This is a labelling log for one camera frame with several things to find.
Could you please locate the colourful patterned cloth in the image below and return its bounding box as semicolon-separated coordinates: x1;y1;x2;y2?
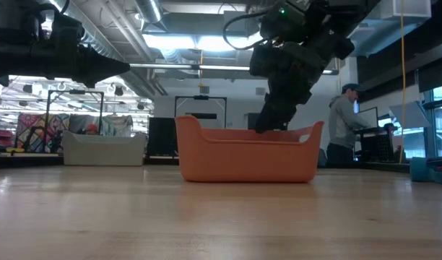
14;113;71;154

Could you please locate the long ceiling light tube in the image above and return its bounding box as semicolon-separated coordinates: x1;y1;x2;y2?
129;63;339;76

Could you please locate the black panel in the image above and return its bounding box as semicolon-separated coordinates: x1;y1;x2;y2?
147;116;178;158

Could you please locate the person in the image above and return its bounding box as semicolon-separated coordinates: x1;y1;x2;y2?
327;83;374;169

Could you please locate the black cart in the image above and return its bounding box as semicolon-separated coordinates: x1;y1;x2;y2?
356;126;397;164

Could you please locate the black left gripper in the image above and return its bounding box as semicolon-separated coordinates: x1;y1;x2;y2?
0;12;131;89

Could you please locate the orange plastic basket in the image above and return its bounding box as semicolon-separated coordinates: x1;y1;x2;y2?
174;115;325;183

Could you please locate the teal rubber band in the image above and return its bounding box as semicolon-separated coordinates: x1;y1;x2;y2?
409;157;438;183

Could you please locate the yellow hanging cable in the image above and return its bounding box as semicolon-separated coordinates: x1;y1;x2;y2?
399;0;407;164

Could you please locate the black aluminium table frame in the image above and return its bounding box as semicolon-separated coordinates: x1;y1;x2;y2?
0;153;412;173

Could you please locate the black metal gantry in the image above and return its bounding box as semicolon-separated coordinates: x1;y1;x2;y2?
174;95;228;129
43;89;105;152

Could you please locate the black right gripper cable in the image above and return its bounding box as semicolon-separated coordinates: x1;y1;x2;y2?
222;12;269;51

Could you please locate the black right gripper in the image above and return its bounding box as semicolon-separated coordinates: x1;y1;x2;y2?
250;41;329;134

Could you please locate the white angled panel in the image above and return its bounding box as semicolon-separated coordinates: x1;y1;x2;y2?
389;100;431;129

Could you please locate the pale green cloth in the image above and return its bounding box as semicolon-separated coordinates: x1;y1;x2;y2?
100;114;134;137

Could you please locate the silver ventilation duct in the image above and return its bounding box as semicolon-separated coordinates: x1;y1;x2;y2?
49;0;157;98
134;0;168;33

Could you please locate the grey plastic basket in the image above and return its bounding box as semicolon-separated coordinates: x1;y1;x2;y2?
61;130;148;167

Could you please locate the grey cloth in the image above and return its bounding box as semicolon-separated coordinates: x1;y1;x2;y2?
68;114;103;135

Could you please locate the computer monitor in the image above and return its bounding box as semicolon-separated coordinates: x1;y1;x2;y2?
353;106;380;130

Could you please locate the white ceiling unit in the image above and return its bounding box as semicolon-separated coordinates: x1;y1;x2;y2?
378;0;432;21

